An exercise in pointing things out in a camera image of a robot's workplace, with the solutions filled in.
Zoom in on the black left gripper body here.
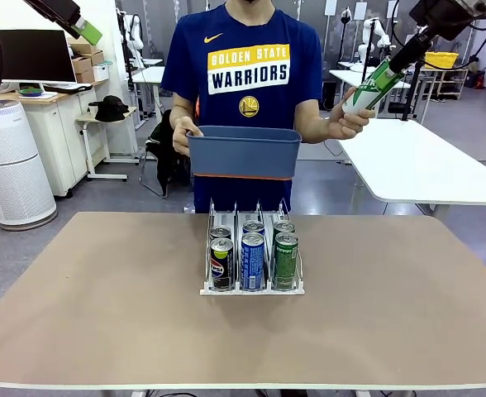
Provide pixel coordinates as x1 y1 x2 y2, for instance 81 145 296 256
23 0 82 29

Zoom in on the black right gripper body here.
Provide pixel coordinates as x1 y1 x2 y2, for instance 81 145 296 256
408 0 482 41

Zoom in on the green white beverage can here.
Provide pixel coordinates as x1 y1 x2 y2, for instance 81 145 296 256
341 57 406 117

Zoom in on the blue plastic bin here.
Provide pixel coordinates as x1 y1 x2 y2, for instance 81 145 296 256
186 126 303 182

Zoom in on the black Pepsi can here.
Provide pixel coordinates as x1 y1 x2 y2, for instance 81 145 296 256
209 225 232 243
209 237 235 290

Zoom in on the person's left forearm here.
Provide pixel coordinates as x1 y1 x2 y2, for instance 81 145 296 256
295 109 339 145

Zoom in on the person's right forearm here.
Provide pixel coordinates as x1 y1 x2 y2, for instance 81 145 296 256
169 93 201 125

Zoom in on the blue beverage can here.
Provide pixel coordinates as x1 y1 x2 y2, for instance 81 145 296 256
242 220 265 237
240 232 266 291

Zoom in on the clear white can dispenser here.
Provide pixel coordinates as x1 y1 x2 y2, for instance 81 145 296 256
199 197 306 297

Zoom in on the person's left hand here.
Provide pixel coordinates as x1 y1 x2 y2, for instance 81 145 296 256
327 108 377 140

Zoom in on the person's right hand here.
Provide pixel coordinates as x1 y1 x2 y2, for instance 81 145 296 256
172 117 205 156

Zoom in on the yellow plastic crate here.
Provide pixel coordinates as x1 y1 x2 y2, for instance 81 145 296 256
424 51 460 69

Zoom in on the black tripod stand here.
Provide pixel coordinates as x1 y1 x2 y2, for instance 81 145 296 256
400 57 429 122

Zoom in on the thin black pole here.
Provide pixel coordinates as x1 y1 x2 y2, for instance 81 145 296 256
360 18 379 90

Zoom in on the black computer monitor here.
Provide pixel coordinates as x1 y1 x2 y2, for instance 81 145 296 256
0 28 78 84

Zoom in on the wooden shelf rack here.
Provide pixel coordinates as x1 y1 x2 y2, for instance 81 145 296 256
419 65 469 101

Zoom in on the black keyboard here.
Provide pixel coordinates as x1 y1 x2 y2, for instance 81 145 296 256
44 82 93 94

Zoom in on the white background table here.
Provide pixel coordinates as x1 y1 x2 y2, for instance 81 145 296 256
329 69 412 120

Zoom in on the white background desk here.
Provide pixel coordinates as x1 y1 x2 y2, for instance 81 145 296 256
131 65 168 122

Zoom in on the black hat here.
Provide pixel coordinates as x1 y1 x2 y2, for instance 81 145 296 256
88 95 130 123

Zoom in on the large white table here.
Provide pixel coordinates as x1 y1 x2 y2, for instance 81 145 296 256
324 117 486 220

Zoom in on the small white side table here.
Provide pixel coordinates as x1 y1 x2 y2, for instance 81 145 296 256
75 106 141 182

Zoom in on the chair draped with dark jacket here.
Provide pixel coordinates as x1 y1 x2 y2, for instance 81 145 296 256
138 109 195 199

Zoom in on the white cylindrical air purifier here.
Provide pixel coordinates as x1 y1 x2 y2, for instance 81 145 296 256
0 98 58 232

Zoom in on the person in blue shirt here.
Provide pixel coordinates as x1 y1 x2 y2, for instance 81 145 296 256
160 0 325 214

